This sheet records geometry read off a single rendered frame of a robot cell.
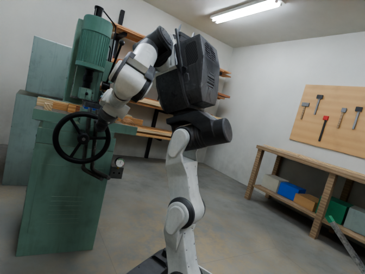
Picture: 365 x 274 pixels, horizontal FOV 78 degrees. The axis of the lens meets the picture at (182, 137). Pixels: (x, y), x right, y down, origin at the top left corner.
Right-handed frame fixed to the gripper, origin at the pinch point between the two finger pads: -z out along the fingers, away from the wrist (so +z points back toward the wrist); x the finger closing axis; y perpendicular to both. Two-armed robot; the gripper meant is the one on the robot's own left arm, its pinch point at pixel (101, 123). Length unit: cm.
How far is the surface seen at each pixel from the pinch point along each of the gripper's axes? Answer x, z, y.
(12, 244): -67, -79, 8
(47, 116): -0.6, -24.0, 26.4
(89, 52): 42, -10, 26
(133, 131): 16.8, -24.5, -20.9
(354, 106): 194, 4, -267
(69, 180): -24.8, -42.7, -1.2
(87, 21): 56, -4, 36
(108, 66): 59, -33, 15
